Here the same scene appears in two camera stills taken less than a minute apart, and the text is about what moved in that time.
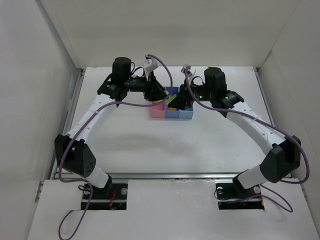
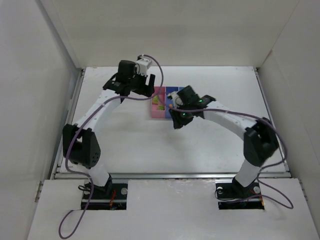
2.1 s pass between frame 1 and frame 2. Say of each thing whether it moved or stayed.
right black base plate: stayed
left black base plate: stayed
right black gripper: moved
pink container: stayed
